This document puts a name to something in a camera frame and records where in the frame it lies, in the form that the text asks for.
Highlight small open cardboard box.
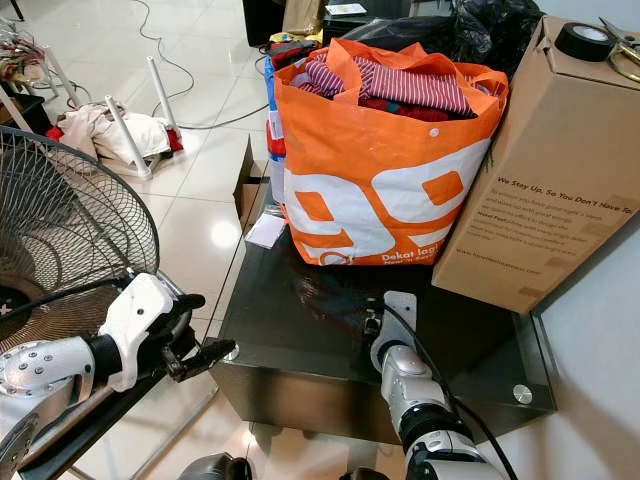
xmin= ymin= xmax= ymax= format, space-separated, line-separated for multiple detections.
xmin=233 ymin=140 xmax=267 ymax=231

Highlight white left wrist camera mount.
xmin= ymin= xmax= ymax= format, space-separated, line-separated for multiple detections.
xmin=98 ymin=272 xmax=177 ymax=393

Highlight dark robot left foot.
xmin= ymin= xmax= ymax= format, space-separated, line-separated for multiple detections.
xmin=178 ymin=452 xmax=253 ymax=480

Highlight tall brown cardboard box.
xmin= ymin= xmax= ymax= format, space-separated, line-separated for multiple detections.
xmin=432 ymin=15 xmax=640 ymax=314

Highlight dark robot foot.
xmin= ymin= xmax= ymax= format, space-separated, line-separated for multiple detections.
xmin=340 ymin=466 xmax=391 ymax=480
xmin=178 ymin=452 xmax=253 ymax=480

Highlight red and white bottle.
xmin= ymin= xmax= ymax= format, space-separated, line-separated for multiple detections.
xmin=266 ymin=110 xmax=287 ymax=201

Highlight black cabinet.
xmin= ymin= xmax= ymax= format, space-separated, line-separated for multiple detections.
xmin=242 ymin=0 xmax=286 ymax=46

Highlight white paper tag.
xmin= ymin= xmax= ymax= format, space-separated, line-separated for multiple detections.
xmin=245 ymin=212 xmax=288 ymax=249

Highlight striped red white clothes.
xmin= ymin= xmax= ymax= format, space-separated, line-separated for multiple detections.
xmin=300 ymin=55 xmax=478 ymax=118

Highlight thin floor cable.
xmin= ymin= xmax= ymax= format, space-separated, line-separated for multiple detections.
xmin=130 ymin=0 xmax=271 ymax=131

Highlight white drying rack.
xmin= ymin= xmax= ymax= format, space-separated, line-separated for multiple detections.
xmin=0 ymin=45 xmax=186 ymax=181

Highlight black garbage bag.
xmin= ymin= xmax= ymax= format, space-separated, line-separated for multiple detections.
xmin=345 ymin=0 xmax=546 ymax=63

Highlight yellow handled scissors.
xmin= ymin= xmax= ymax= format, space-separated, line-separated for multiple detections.
xmin=598 ymin=17 xmax=640 ymax=83

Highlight dark robot right foot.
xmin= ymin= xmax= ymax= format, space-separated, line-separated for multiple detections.
xmin=340 ymin=466 xmax=391 ymax=480

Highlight blue plastic bag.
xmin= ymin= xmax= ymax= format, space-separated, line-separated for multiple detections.
xmin=263 ymin=55 xmax=291 ymax=113

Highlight orange and white shopping bag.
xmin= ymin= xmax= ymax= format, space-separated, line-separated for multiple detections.
xmin=265 ymin=38 xmax=511 ymax=268

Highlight black tape roll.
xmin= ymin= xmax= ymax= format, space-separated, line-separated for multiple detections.
xmin=557 ymin=22 xmax=616 ymax=63

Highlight dark glass-top table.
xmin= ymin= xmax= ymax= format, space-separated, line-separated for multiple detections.
xmin=210 ymin=170 xmax=558 ymax=446

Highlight brown paper bag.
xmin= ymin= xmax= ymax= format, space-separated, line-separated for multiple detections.
xmin=282 ymin=0 xmax=326 ymax=36

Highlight black wire-cage standing fan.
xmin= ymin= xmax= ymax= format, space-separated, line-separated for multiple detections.
xmin=0 ymin=125 xmax=161 ymax=353

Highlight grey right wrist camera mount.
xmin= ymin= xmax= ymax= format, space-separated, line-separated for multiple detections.
xmin=370 ymin=291 xmax=418 ymax=373

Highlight beige crumpled cloth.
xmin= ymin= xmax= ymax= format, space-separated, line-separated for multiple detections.
xmin=57 ymin=102 xmax=173 ymax=166

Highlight patterned clothes pile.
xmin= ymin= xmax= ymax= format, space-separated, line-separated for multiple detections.
xmin=0 ymin=20 xmax=51 ymax=86

